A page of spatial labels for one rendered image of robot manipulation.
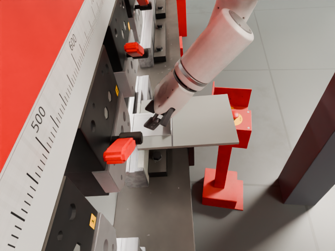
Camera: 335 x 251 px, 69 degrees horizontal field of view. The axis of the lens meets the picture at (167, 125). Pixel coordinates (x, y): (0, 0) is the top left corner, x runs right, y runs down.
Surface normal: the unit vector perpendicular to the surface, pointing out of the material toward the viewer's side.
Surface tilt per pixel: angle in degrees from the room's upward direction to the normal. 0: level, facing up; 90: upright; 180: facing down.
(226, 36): 70
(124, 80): 90
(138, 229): 0
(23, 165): 90
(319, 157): 90
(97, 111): 90
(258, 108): 0
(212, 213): 0
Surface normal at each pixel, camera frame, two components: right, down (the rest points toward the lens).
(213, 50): -0.44, 0.45
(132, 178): 0.01, 0.77
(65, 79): 1.00, -0.07
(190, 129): -0.10, -0.64
